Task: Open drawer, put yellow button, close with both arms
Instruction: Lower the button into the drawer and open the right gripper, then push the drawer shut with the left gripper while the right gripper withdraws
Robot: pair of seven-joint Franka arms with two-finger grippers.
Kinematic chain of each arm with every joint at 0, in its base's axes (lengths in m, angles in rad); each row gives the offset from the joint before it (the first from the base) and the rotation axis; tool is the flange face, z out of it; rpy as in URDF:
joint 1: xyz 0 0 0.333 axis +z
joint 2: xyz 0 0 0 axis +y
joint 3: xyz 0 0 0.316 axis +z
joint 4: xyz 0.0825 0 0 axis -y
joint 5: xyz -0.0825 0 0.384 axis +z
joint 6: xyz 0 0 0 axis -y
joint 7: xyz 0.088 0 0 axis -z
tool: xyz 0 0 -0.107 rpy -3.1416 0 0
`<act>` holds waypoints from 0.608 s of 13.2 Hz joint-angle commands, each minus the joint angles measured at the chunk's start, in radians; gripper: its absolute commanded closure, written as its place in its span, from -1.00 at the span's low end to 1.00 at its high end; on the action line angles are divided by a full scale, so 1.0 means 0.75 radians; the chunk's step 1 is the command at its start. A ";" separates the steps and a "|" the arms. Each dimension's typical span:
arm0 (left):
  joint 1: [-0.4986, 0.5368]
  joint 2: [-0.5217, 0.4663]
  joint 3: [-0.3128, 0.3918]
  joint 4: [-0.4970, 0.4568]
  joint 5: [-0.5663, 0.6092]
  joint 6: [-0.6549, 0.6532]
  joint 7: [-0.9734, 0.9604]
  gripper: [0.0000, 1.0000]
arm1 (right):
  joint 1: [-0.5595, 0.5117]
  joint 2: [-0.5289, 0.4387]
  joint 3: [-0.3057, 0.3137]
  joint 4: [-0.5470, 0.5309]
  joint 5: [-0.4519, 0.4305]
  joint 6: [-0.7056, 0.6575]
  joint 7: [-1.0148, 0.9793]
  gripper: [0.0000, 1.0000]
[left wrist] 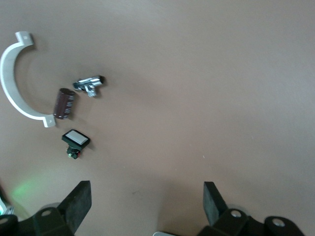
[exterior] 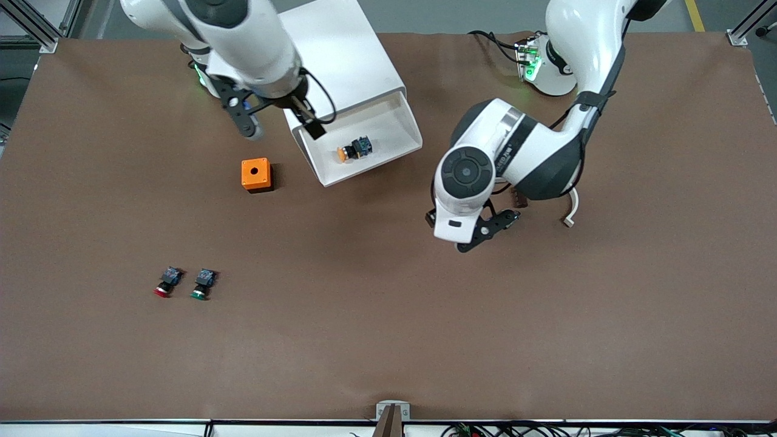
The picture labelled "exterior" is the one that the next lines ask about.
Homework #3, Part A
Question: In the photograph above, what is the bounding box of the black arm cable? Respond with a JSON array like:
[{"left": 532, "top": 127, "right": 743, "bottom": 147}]
[
  {"left": 486, "top": 100, "right": 583, "bottom": 207},
  {"left": 302, "top": 68, "right": 339, "bottom": 124}
]

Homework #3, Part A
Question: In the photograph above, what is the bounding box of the red push button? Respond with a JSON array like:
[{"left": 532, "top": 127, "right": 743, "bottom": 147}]
[{"left": 153, "top": 266, "right": 184, "bottom": 299}]

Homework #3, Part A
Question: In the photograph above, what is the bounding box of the black base cable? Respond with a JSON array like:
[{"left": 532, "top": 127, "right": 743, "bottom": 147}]
[{"left": 467, "top": 30, "right": 524, "bottom": 65}]

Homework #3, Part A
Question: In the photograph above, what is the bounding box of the green push button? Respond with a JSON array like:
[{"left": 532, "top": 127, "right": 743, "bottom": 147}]
[{"left": 189, "top": 268, "right": 218, "bottom": 301}]

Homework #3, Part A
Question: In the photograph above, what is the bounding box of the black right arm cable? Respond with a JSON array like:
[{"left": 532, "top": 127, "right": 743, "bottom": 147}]
[{"left": 302, "top": 68, "right": 339, "bottom": 124}]

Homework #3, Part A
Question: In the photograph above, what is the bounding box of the black cable bundle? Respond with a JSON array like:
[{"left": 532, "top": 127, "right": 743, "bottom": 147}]
[{"left": 440, "top": 421, "right": 777, "bottom": 437}]

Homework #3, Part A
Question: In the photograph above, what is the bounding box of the aluminium frame profile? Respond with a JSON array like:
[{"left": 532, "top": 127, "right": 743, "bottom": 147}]
[
  {"left": 0, "top": 0, "right": 61, "bottom": 54},
  {"left": 727, "top": 0, "right": 777, "bottom": 47}
]

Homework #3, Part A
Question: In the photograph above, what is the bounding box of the white table edge rail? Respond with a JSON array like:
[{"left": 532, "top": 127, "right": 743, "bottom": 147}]
[{"left": 0, "top": 419, "right": 777, "bottom": 437}]

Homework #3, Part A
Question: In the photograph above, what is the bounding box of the grey metal bracket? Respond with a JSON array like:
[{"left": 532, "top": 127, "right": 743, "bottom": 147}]
[{"left": 375, "top": 401, "right": 412, "bottom": 422}]

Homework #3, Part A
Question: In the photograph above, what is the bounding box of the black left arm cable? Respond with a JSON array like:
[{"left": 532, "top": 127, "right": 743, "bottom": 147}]
[{"left": 486, "top": 100, "right": 583, "bottom": 207}]

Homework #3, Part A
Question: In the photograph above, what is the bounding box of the orange box with hole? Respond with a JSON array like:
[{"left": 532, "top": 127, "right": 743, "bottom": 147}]
[{"left": 241, "top": 158, "right": 274, "bottom": 194}]

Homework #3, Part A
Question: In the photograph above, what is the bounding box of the yellow push button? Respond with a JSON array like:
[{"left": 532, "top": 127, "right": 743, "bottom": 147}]
[{"left": 337, "top": 137, "right": 373, "bottom": 163}]

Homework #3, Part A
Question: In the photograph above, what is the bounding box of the white half-ring pipe clamp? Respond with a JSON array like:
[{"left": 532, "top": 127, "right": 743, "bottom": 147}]
[{"left": 562, "top": 187, "right": 579, "bottom": 228}]

